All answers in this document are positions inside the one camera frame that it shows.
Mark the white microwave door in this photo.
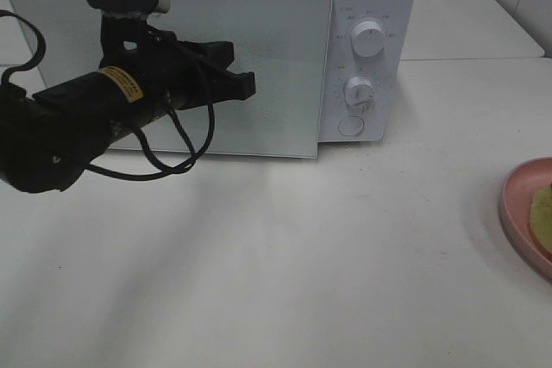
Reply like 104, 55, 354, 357
10, 0, 332, 158

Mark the upper white power knob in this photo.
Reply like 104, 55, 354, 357
350, 17, 386, 58

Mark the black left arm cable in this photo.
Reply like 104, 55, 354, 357
0, 9, 216, 181

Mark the round white door button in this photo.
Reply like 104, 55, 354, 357
338, 116, 365, 137

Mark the pink round plate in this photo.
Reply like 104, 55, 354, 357
499, 157, 551, 281

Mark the white timer knob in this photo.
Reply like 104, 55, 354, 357
343, 77, 375, 109

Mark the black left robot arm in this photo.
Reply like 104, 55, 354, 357
1, 16, 255, 193

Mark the white bread sandwich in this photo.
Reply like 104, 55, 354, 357
530, 184, 551, 257

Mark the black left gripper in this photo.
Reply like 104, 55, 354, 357
98, 15, 256, 109

